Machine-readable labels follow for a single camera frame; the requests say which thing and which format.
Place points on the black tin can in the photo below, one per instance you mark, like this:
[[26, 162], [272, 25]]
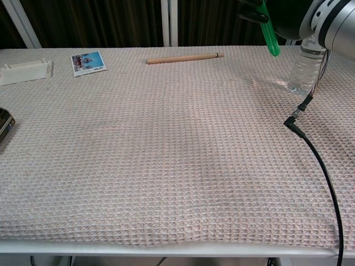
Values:
[[5, 124]]

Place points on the white frame post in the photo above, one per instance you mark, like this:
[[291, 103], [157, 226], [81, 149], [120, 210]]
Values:
[[23, 25], [169, 22], [292, 42]]

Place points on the white plastic tray holder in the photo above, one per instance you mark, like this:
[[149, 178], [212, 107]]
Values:
[[25, 72]]

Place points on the instant photo card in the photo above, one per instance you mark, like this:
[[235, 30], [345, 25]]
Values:
[[88, 63]]

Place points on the dark pleated curtain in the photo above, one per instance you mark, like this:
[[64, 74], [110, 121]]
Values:
[[97, 22]]

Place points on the clear plastic water bottle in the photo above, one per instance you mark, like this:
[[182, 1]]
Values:
[[303, 72]]

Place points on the beige waffle weave tablecloth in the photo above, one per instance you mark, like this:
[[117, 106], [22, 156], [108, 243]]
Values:
[[166, 152]]

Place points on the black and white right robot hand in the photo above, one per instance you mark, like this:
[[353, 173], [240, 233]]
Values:
[[285, 16]]

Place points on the wooden stick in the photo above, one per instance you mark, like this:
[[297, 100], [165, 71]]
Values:
[[183, 58]]

